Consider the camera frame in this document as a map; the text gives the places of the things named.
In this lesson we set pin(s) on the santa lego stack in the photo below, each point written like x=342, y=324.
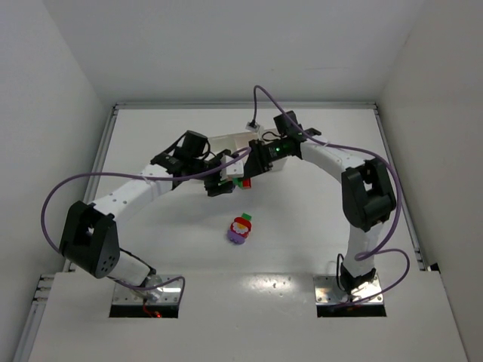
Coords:
x=239, y=229

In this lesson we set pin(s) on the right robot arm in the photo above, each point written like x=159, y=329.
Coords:
x=368, y=198

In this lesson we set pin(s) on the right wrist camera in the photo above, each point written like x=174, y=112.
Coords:
x=253, y=126

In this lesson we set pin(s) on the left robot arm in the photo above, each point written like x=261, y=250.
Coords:
x=91, y=231

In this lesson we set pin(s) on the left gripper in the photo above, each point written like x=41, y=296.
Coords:
x=216, y=175

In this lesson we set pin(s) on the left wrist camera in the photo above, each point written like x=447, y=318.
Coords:
x=233, y=168

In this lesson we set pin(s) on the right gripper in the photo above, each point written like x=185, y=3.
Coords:
x=255, y=159

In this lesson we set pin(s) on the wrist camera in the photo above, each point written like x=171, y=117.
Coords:
x=233, y=168
x=253, y=126

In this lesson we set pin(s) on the left base plate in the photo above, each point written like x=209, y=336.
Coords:
x=158, y=290

